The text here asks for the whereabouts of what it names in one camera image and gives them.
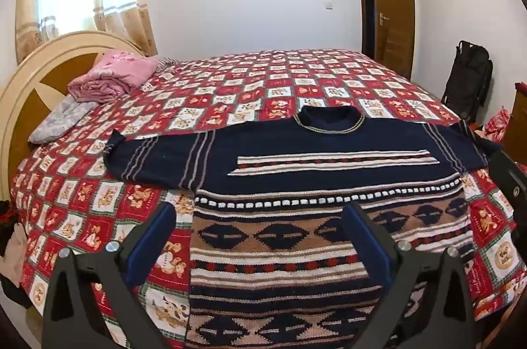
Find black cloth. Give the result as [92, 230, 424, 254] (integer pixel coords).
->
[0, 274, 34, 309]

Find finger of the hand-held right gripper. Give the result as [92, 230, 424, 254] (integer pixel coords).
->
[487, 149, 527, 253]

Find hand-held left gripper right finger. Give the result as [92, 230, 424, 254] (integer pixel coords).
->
[342, 202, 479, 349]

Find grey floral pillow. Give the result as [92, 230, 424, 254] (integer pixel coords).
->
[28, 99, 99, 145]

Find brown wooden dresser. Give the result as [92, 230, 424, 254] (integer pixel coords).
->
[510, 83, 527, 162]

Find black luggage bag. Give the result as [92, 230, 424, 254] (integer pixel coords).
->
[441, 40, 494, 124]

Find red checkered printed bedspread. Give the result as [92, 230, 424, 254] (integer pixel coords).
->
[10, 48, 517, 349]

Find navy patterned knit sweater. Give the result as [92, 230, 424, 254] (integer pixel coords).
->
[103, 105, 504, 349]

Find brown wooden door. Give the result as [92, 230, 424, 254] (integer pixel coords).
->
[367, 0, 415, 80]

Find cream wooden headboard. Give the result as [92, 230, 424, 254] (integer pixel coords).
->
[0, 31, 146, 205]

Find red patterned bag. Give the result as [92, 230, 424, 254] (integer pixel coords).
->
[483, 107, 512, 146]

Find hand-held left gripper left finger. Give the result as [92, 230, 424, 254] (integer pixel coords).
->
[41, 203, 179, 349]

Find pink folded blanket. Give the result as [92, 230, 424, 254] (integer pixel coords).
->
[68, 49, 159, 103]

